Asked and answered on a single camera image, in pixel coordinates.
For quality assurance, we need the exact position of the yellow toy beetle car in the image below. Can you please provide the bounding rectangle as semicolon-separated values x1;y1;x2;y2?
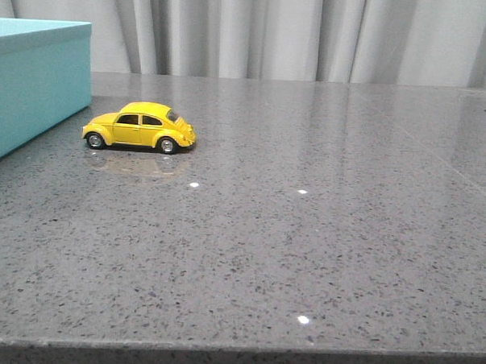
82;101;197;155

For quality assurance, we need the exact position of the light blue storage box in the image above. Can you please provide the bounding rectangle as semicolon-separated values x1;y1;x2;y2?
0;18;92;158

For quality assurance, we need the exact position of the grey pleated curtain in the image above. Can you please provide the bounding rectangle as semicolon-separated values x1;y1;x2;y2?
0;0;486;89

